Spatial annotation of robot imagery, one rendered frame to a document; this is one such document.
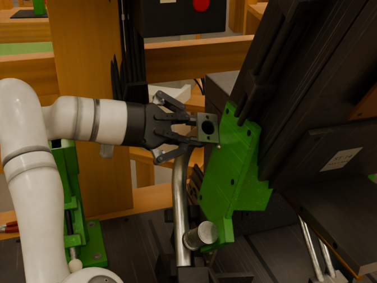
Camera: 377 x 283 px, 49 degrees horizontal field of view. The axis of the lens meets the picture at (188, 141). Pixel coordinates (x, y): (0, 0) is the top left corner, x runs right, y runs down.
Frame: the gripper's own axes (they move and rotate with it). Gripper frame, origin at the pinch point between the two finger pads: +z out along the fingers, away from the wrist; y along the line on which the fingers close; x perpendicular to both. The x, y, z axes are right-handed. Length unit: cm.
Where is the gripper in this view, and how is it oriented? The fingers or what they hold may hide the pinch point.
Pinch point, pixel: (197, 131)
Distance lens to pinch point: 75.7
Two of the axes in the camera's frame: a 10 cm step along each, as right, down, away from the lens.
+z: 9.2, 0.9, 3.9
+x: -3.9, 2.9, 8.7
